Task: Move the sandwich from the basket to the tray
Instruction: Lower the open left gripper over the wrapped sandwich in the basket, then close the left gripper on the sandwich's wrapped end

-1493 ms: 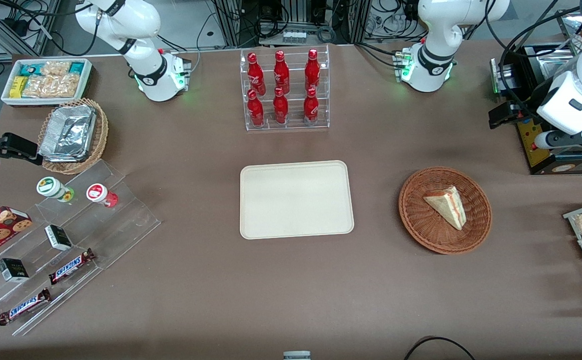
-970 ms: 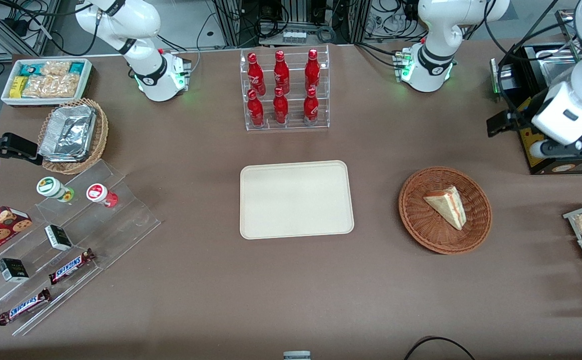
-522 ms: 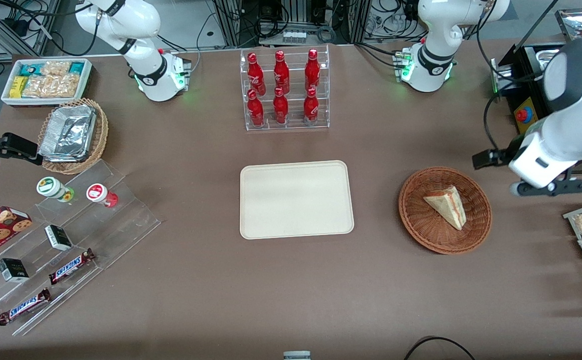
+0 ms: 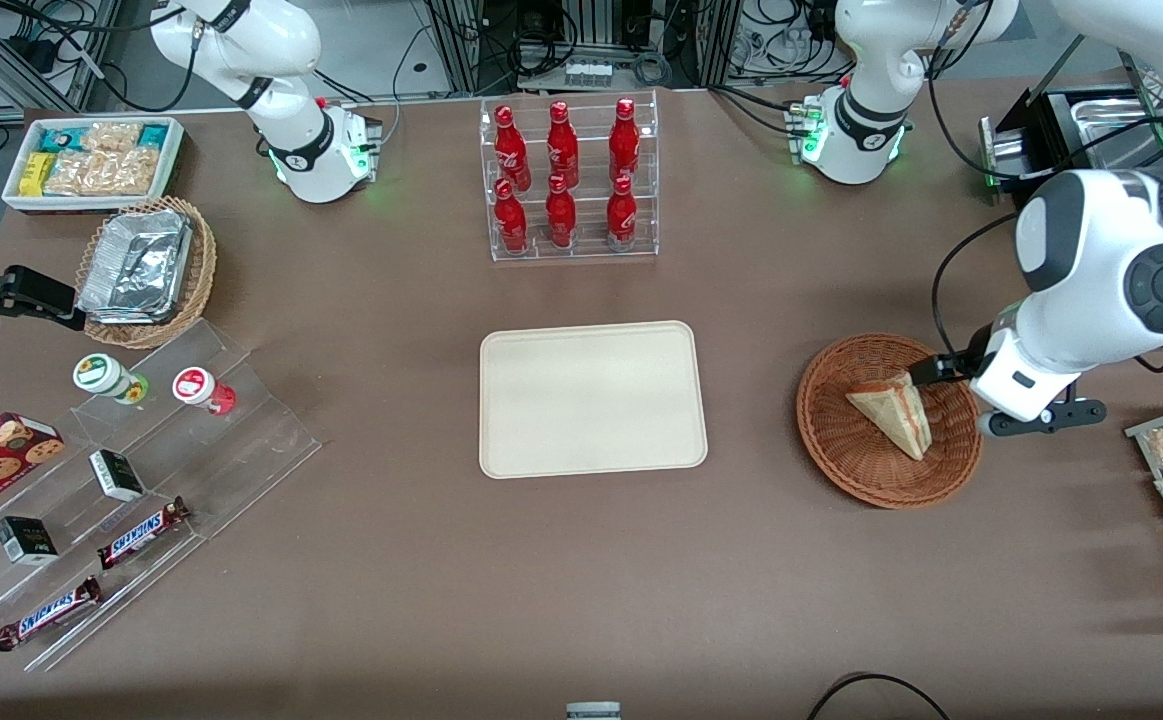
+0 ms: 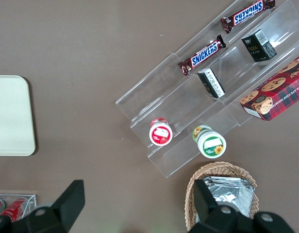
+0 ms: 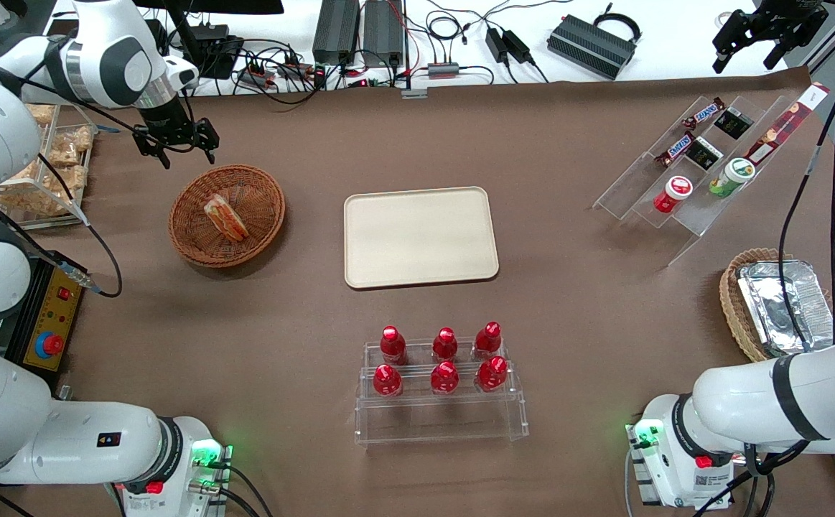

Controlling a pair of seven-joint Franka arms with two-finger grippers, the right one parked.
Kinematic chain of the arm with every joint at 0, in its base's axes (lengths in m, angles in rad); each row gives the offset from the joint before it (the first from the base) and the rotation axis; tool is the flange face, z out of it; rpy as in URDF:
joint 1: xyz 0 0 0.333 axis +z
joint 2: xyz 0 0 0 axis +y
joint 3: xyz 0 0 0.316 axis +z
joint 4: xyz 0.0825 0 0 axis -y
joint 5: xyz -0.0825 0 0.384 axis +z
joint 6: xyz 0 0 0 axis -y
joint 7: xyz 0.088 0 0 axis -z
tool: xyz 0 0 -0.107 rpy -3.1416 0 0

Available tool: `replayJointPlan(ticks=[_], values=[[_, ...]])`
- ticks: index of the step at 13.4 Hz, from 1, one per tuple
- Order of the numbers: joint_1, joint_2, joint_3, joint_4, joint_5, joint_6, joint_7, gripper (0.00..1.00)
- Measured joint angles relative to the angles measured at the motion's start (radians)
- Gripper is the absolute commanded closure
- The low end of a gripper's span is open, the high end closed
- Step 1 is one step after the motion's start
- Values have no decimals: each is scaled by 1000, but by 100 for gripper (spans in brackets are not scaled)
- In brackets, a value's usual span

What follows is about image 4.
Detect triangle sandwich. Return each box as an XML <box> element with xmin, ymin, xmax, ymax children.
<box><xmin>846</xmin><ymin>371</ymin><xmax>933</xmax><ymax>462</ymax></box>

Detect black floor cable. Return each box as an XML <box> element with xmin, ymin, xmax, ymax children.
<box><xmin>806</xmin><ymin>673</ymin><xmax>952</xmax><ymax>720</ymax></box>

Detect brown wicker basket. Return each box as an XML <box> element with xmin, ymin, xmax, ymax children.
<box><xmin>796</xmin><ymin>333</ymin><xmax>984</xmax><ymax>510</ymax></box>

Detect clear cracker bag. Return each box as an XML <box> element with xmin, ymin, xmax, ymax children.
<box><xmin>81</xmin><ymin>122</ymin><xmax>142</xmax><ymax>154</ymax></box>
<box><xmin>44</xmin><ymin>149</ymin><xmax>160</xmax><ymax>197</ymax></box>

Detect steel food pan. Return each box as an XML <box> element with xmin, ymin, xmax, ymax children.
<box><xmin>1071</xmin><ymin>95</ymin><xmax>1163</xmax><ymax>166</ymax></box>

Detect black food warmer cabinet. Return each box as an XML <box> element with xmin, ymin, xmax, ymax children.
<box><xmin>979</xmin><ymin>50</ymin><xmax>1163</xmax><ymax>206</ymax></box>

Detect yellow snack pack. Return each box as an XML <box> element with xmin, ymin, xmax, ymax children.
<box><xmin>19</xmin><ymin>152</ymin><xmax>58</xmax><ymax>198</ymax></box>

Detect white snack bin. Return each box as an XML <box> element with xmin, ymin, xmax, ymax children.
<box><xmin>1</xmin><ymin>116</ymin><xmax>186</xmax><ymax>215</ymax></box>

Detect red cola bottle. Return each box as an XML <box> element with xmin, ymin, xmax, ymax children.
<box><xmin>547</xmin><ymin>100</ymin><xmax>580</xmax><ymax>189</ymax></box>
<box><xmin>545</xmin><ymin>174</ymin><xmax>578</xmax><ymax>249</ymax></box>
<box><xmin>606</xmin><ymin>175</ymin><xmax>638</xmax><ymax>247</ymax></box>
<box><xmin>494</xmin><ymin>178</ymin><xmax>529</xmax><ymax>254</ymax></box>
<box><xmin>609</xmin><ymin>97</ymin><xmax>641</xmax><ymax>186</ymax></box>
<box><xmin>494</xmin><ymin>104</ymin><xmax>532</xmax><ymax>191</ymax></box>

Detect clear acrylic bottle rack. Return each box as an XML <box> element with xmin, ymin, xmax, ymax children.
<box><xmin>479</xmin><ymin>89</ymin><xmax>660</xmax><ymax>263</ymax></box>

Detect green lid cup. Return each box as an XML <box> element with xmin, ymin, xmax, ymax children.
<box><xmin>73</xmin><ymin>353</ymin><xmax>150</xmax><ymax>406</ymax></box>

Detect clear acrylic step display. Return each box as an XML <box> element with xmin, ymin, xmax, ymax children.
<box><xmin>0</xmin><ymin>318</ymin><xmax>323</xmax><ymax>673</ymax></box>

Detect snickers bar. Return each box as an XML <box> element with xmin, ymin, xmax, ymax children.
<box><xmin>0</xmin><ymin>576</ymin><xmax>103</xmax><ymax>652</ymax></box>
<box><xmin>96</xmin><ymin>497</ymin><xmax>191</xmax><ymax>571</ymax></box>

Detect beige plastic tray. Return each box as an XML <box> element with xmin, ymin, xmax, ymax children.
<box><xmin>479</xmin><ymin>320</ymin><xmax>709</xmax><ymax>480</ymax></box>

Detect small black box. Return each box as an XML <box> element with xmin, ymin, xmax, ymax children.
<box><xmin>89</xmin><ymin>449</ymin><xmax>146</xmax><ymax>502</ymax></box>
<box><xmin>0</xmin><ymin>516</ymin><xmax>60</xmax><ymax>567</ymax></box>

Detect stack of foil trays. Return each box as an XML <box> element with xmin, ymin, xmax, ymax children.
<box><xmin>78</xmin><ymin>208</ymin><xmax>194</xmax><ymax>325</ymax></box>

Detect light wicker basket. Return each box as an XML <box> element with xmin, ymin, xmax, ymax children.
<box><xmin>76</xmin><ymin>196</ymin><xmax>218</xmax><ymax>350</ymax></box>

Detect red lid cup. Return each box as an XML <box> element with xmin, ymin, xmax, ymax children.
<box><xmin>172</xmin><ymin>367</ymin><xmax>237</xmax><ymax>417</ymax></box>

